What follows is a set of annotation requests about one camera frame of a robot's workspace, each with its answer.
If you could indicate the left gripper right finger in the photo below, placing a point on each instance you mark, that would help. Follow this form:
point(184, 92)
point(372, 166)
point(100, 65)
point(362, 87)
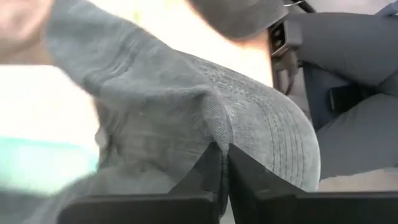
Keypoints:
point(280, 205)

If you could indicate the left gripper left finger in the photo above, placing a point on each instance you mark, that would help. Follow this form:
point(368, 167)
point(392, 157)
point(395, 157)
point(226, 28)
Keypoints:
point(140, 208)

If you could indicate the tan baseball cap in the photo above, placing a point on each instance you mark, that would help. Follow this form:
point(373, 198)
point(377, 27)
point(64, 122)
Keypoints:
point(363, 182)

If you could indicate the dark green baseball cap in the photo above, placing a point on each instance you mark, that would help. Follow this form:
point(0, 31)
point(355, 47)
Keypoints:
point(155, 109)

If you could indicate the teal plastic bin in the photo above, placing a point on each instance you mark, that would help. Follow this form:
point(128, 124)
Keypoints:
point(37, 161)

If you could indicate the person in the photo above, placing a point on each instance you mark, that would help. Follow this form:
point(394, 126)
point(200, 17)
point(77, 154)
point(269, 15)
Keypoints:
point(348, 46)

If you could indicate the grey folded cloth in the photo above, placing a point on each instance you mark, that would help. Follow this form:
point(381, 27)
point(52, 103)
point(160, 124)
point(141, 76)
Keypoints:
point(18, 28)

